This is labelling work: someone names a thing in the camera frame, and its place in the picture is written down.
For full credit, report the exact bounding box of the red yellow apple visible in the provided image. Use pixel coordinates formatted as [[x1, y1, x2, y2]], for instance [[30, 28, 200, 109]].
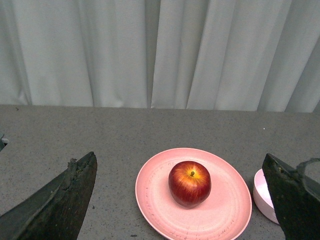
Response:
[[168, 160, 212, 209]]

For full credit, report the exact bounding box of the pink plate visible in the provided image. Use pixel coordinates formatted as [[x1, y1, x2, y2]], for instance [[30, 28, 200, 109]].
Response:
[[135, 148, 252, 240]]

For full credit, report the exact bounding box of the left gripper black worn right finger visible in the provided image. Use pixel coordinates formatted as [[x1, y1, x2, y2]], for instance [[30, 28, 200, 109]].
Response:
[[262, 153, 320, 240]]

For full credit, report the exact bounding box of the grey object at table edge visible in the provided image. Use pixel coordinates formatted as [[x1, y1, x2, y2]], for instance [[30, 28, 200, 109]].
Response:
[[0, 133, 10, 151]]

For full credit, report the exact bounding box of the grey-white curtain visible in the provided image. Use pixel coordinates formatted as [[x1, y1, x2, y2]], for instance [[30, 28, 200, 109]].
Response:
[[0, 0, 320, 113]]

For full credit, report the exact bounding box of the pale pink bowl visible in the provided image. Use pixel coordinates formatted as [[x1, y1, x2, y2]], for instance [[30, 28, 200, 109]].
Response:
[[253, 169, 279, 224]]

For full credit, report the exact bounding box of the left gripper black worn left finger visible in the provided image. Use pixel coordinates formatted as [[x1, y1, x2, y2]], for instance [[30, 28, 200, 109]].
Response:
[[0, 151, 98, 240]]

